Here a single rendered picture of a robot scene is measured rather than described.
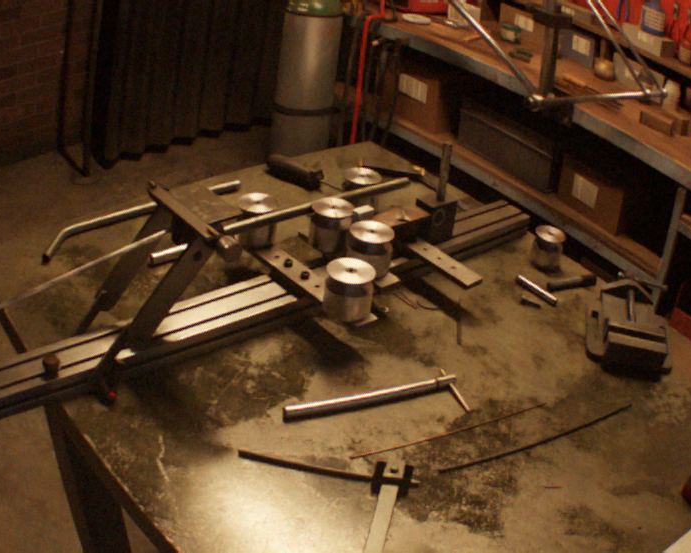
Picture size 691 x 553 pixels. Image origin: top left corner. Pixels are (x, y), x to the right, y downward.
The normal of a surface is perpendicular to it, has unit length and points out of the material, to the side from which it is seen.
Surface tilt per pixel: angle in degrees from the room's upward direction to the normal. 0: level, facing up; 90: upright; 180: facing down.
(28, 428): 0
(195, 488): 0
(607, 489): 0
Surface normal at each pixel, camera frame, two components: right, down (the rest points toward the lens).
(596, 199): -0.78, 0.22
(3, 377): 0.11, -0.86
